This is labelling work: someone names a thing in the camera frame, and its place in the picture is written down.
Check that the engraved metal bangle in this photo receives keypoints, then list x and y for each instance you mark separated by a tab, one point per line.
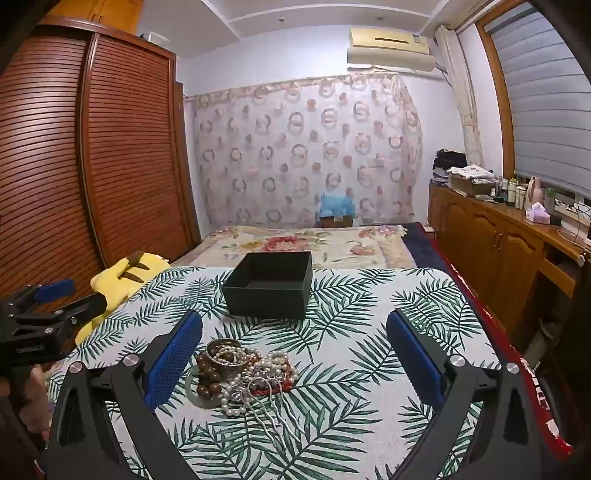
221	362

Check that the blue plastic bag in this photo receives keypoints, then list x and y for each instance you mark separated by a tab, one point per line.
334	203

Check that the brown slatted wardrobe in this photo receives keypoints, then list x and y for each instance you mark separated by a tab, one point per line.
129	161

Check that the wooden overhead cupboard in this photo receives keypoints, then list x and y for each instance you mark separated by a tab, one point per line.
101	14

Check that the pink tissue box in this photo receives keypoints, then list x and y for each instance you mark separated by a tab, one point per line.
537	214

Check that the white lace curtain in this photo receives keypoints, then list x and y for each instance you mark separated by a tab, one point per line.
466	115

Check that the person's left hand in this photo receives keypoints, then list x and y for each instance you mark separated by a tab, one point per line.
36	399

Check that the wall air conditioner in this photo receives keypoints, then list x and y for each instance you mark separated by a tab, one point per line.
392	46

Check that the long wooden cabinet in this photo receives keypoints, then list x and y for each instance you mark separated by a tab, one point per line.
485	235

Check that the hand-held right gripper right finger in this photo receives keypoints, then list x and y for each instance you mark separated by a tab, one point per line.
418	364

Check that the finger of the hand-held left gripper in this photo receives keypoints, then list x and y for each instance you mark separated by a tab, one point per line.
55	290
78	307

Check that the leaf print tablecloth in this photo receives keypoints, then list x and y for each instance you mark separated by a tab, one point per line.
351	332

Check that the row of cosmetic bottles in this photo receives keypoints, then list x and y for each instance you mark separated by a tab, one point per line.
510	191

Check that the circle print curtain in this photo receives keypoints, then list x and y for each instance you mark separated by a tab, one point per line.
286	152

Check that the yellow plush toy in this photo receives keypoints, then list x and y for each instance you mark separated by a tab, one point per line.
115	277

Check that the pale jade bangle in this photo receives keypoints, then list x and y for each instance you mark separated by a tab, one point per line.
190	390

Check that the black bag on sideboard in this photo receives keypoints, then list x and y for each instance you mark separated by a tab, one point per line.
448	161

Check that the black storage box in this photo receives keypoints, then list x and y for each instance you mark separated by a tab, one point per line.
258	300

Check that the cardboard box with printed cloth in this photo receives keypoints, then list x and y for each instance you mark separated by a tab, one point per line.
471	182

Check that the navy blue blanket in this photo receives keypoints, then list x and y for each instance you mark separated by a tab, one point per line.
422	249

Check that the pink bottle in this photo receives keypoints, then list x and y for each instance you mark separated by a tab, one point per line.
534	189

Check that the grey window blind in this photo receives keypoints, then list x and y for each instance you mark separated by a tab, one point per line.
545	101

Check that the floral blanket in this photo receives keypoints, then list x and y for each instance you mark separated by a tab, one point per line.
286	244

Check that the red blanket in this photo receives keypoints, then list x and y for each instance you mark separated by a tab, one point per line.
535	392

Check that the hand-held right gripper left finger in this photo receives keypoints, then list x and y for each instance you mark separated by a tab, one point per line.
173	360

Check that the small brown cardboard box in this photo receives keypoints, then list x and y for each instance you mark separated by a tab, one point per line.
336	221

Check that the person's left forearm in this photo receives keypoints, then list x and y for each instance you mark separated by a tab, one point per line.
16	443

